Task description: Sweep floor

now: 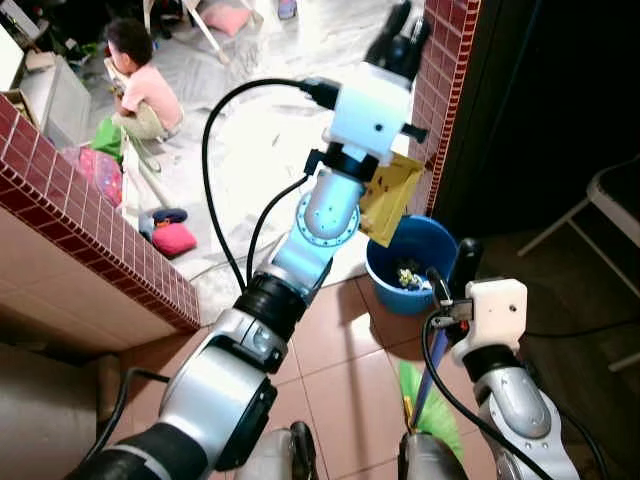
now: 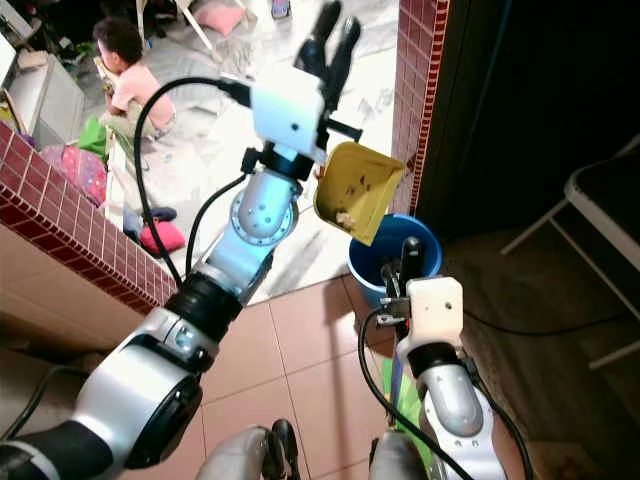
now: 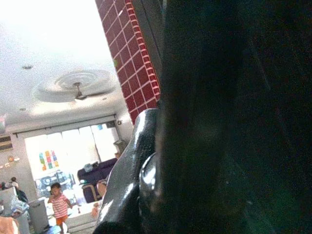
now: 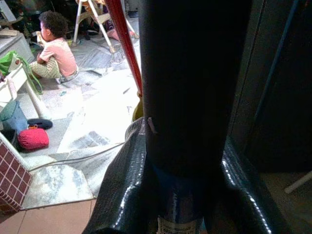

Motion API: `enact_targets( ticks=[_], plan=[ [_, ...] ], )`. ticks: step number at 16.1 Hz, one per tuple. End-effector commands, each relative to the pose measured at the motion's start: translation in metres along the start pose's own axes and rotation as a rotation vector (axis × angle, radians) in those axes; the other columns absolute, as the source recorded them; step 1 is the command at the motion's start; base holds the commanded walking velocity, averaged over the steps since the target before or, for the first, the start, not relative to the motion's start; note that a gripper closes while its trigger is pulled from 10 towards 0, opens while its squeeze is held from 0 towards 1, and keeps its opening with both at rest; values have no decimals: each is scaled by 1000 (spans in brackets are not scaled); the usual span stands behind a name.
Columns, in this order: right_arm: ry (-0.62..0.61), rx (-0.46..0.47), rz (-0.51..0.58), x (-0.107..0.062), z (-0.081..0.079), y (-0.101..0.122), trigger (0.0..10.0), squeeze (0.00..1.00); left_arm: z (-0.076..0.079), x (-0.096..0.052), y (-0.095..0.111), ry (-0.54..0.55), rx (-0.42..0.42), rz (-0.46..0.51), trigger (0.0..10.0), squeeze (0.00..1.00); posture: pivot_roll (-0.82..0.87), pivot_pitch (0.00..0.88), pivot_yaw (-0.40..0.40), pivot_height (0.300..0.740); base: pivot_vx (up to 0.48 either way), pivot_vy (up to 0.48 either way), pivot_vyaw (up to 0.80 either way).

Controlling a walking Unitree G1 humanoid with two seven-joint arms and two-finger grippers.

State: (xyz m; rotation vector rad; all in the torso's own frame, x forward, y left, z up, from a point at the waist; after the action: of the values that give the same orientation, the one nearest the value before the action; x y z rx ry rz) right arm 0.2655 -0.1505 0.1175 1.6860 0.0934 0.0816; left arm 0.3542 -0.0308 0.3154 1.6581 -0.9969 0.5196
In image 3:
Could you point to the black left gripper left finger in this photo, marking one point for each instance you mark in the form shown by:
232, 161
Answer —
126, 175

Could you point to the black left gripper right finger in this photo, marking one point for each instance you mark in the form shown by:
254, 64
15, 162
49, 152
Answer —
231, 136

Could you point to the purple sofa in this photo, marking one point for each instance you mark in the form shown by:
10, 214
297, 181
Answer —
97, 170

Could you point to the purple cushioned chair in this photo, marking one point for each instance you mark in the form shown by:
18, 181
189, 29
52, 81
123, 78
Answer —
89, 193

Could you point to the white sheer curtain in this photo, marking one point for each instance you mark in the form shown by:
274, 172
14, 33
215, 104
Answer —
73, 146

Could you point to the child in striped shirt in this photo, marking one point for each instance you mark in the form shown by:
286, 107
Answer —
58, 204

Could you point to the colourful squares window poster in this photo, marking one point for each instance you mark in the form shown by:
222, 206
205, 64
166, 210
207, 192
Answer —
48, 160

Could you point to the dark curtain rod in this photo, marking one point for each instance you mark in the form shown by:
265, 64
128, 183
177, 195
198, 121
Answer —
63, 126

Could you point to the brown ceiling fan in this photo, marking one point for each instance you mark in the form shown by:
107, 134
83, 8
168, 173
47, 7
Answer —
78, 93

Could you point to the white bin with lid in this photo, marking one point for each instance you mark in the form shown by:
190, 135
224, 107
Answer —
37, 213

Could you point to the seated adult person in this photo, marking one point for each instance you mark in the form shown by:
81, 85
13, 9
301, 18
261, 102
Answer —
15, 187

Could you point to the crumpled printed plastic bag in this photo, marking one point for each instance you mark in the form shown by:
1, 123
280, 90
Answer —
17, 207

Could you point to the red tiled pillar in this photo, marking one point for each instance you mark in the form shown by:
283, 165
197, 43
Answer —
126, 53

